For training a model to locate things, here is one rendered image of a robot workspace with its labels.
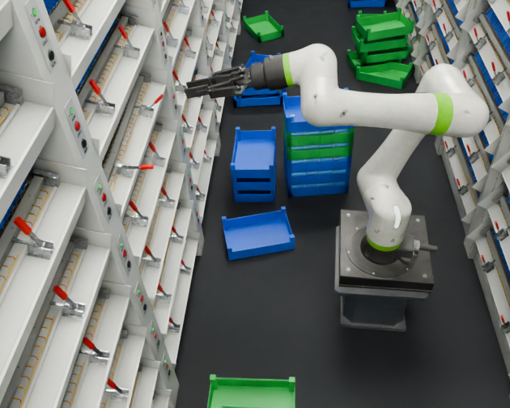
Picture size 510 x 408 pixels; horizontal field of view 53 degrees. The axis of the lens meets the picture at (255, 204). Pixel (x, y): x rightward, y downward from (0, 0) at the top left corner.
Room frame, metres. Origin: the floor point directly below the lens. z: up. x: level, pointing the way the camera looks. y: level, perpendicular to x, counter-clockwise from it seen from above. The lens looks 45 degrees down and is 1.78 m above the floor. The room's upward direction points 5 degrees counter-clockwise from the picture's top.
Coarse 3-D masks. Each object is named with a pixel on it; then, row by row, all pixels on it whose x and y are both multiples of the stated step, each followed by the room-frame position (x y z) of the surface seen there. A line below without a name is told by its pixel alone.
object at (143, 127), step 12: (144, 72) 1.49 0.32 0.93; (156, 72) 1.48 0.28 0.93; (156, 84) 1.47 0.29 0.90; (156, 96) 1.40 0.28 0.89; (156, 108) 1.34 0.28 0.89; (132, 120) 1.27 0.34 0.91; (144, 120) 1.28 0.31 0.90; (132, 132) 1.21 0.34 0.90; (144, 132) 1.22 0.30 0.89; (132, 144) 1.16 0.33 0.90; (144, 144) 1.17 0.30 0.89; (132, 156) 1.11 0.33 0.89; (120, 180) 1.01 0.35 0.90; (132, 180) 1.02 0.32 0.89; (120, 192) 0.97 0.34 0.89; (120, 204) 0.88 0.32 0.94; (120, 216) 0.88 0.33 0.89
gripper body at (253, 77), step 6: (252, 66) 1.26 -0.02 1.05; (258, 66) 1.25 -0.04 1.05; (246, 72) 1.29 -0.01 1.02; (252, 72) 1.24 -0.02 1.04; (258, 72) 1.24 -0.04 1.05; (246, 78) 1.25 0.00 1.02; (252, 78) 1.24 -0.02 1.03; (258, 78) 1.23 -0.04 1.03; (234, 84) 1.26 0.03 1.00; (240, 84) 1.24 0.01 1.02; (246, 84) 1.23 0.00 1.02; (252, 84) 1.23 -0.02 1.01; (258, 84) 1.23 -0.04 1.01; (264, 84) 1.23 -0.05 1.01
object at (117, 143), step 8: (136, 88) 1.39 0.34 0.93; (136, 96) 1.35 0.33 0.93; (128, 104) 1.30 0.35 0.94; (128, 112) 1.27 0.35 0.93; (128, 120) 1.23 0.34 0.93; (120, 128) 1.19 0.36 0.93; (120, 136) 1.16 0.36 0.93; (128, 136) 1.18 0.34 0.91; (120, 144) 1.12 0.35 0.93; (112, 152) 1.08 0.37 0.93; (112, 160) 1.05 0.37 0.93; (104, 168) 1.02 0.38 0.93; (112, 168) 1.03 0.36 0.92; (112, 192) 0.96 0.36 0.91
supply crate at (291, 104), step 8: (344, 88) 2.00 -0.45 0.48; (288, 96) 2.01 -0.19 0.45; (296, 96) 2.01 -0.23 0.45; (288, 104) 2.01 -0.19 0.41; (296, 104) 2.01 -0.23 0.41; (288, 112) 1.96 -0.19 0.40; (296, 112) 1.96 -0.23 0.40; (288, 120) 1.81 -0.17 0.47; (296, 120) 1.89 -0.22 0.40; (304, 120) 1.89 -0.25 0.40; (288, 128) 1.81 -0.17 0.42; (296, 128) 1.81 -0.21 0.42; (304, 128) 1.81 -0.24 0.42; (312, 128) 1.81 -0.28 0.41; (320, 128) 1.81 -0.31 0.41; (328, 128) 1.81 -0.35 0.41; (336, 128) 1.81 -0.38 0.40; (344, 128) 1.81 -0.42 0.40
